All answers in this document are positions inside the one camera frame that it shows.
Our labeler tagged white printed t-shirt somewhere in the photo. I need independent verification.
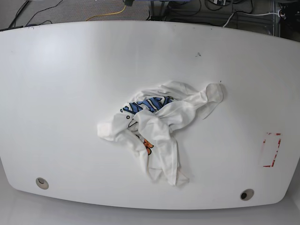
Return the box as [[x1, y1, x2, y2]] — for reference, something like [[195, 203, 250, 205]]
[[97, 81, 224, 186]]

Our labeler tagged red tape rectangle marking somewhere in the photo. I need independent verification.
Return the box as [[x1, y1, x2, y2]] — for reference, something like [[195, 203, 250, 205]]
[[259, 133, 282, 168]]

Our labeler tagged yellow cable on floor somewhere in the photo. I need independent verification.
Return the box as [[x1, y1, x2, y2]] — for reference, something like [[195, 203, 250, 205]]
[[85, 4, 128, 22]]

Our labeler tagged right table cable grommet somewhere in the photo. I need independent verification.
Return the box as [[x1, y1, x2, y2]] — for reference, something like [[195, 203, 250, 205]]
[[240, 189, 254, 201]]

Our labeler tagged table cable grommet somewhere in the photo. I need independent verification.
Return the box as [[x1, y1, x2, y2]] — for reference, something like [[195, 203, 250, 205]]
[[240, 189, 254, 201], [36, 178, 49, 190]]

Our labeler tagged left table cable grommet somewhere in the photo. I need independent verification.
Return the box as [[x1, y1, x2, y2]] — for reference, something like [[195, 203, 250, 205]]
[[36, 178, 49, 190]]

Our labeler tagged white cable on floor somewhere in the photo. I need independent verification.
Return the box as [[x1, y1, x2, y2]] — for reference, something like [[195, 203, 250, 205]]
[[222, 11, 279, 28]]

